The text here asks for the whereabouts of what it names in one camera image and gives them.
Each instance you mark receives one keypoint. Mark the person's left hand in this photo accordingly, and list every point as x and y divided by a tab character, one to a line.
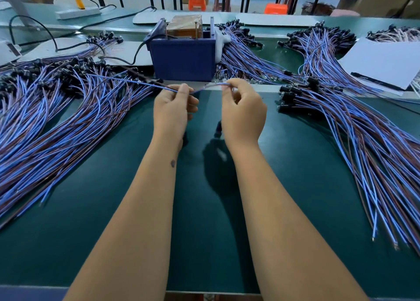
172	112

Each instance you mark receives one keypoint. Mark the person's right hand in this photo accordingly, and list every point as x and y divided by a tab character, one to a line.
243	114

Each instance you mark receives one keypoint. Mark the blue plastic tester box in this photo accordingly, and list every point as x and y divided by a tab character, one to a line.
180	60

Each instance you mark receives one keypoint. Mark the person's right forearm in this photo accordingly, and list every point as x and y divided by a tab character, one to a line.
298	228

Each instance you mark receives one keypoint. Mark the person's left forearm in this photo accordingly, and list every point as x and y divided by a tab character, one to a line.
128	228

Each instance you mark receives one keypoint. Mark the white power strip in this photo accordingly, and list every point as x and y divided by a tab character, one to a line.
79	13

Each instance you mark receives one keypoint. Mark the white flat mat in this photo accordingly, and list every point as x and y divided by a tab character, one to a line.
154	17
123	51
279	20

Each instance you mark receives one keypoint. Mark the brown cardboard block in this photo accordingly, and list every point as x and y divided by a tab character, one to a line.
184	27

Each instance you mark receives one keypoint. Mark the black pen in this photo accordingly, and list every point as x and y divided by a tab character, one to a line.
377	81

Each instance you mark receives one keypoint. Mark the pink plastic stool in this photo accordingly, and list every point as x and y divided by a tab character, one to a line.
344	13

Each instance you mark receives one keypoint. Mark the orange plug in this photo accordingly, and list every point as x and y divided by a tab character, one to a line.
80	2

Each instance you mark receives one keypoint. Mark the white paper sheet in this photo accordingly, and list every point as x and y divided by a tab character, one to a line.
384	63

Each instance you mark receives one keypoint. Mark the white plastic device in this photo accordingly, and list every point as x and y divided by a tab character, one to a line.
8	51

